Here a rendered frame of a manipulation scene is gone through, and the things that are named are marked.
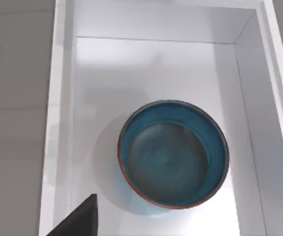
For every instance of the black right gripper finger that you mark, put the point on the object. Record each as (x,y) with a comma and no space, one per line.
(83,218)

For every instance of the blue bowl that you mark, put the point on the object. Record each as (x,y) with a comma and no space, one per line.
(173,157)

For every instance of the white sink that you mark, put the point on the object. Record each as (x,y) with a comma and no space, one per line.
(141,81)

